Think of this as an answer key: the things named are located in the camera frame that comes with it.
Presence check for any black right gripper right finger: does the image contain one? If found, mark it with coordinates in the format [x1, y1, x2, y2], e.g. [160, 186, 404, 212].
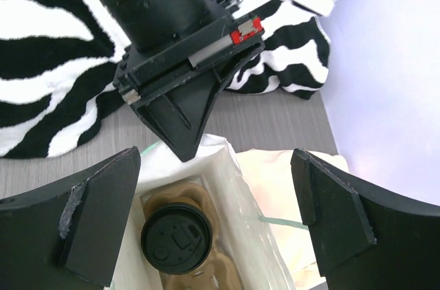
[291, 149, 439, 289]

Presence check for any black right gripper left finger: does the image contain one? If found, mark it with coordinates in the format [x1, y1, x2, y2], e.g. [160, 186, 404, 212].
[1, 146, 141, 289]

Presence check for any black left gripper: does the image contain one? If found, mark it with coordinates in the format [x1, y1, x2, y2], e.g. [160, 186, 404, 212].
[113, 13, 264, 162]

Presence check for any green illustrated paper bag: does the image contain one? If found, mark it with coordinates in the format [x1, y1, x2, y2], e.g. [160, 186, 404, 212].
[111, 134, 297, 290]

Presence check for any black plastic cup lid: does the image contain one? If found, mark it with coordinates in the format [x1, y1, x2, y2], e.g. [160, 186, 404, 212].
[140, 202, 213, 275]

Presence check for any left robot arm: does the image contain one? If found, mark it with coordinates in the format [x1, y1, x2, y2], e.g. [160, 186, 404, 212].
[100, 0, 264, 162]

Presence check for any beige cloth pouch with ribbon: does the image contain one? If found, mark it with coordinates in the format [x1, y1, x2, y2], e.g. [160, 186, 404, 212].
[236, 149, 325, 289]

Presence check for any zebra print plush blanket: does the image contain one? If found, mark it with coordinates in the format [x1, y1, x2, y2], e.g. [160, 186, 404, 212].
[1, 0, 331, 159]

